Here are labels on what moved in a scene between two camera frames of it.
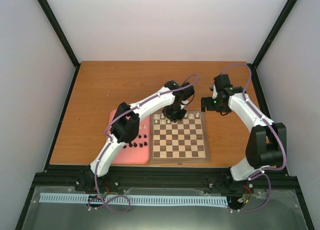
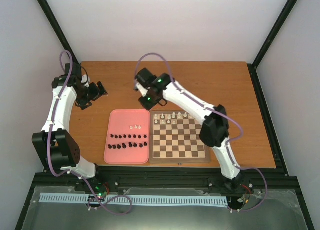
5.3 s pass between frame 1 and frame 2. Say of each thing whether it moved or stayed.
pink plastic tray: stayed
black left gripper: moved
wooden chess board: stayed
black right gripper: moved
